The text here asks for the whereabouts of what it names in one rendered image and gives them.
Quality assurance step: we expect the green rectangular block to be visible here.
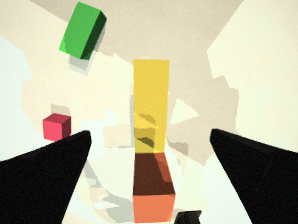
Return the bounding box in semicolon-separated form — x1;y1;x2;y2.
59;2;106;60

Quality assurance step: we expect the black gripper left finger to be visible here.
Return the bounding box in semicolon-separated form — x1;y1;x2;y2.
0;131;92;224

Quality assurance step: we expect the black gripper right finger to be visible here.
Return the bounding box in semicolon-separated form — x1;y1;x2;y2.
210;128;298;224

